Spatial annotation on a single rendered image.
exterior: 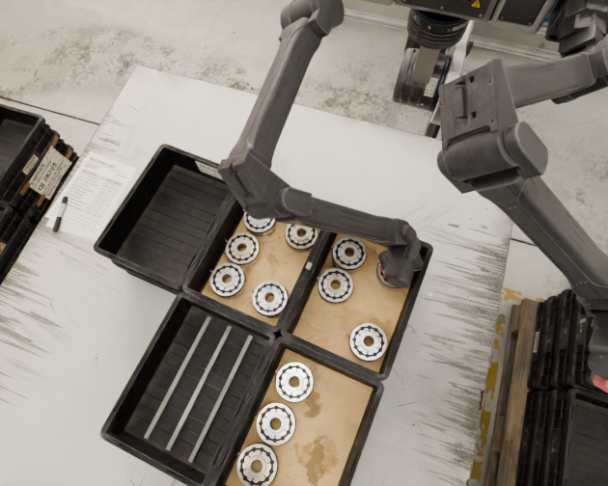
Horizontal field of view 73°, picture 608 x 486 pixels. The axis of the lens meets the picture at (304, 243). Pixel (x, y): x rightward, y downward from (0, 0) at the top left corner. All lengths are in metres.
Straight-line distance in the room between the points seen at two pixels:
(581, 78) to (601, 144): 2.11
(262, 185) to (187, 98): 1.19
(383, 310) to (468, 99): 0.77
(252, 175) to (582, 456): 1.56
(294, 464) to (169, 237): 0.75
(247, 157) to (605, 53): 0.59
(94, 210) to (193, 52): 1.65
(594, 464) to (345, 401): 1.01
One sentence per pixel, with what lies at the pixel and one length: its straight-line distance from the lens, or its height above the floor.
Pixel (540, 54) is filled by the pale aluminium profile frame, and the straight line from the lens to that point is 2.98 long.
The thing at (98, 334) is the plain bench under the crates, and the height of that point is 0.70.
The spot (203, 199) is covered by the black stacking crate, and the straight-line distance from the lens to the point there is 1.39.
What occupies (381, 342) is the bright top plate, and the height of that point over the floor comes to 0.86.
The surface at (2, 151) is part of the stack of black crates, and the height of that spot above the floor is 0.49.
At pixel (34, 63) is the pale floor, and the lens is 3.44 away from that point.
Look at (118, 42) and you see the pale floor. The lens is 3.29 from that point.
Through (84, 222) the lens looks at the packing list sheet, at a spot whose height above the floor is 0.70.
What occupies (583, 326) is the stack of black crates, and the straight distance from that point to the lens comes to 1.78.
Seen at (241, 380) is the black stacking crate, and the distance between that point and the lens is 1.20.
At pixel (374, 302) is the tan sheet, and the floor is 0.83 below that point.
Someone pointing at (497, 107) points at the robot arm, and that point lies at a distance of 0.54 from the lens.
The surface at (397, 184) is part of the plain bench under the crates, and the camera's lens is 1.53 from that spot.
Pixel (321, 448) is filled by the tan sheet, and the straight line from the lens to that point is 1.18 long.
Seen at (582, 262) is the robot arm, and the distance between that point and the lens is 0.71.
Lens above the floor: 2.01
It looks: 68 degrees down
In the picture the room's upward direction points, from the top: 5 degrees counter-clockwise
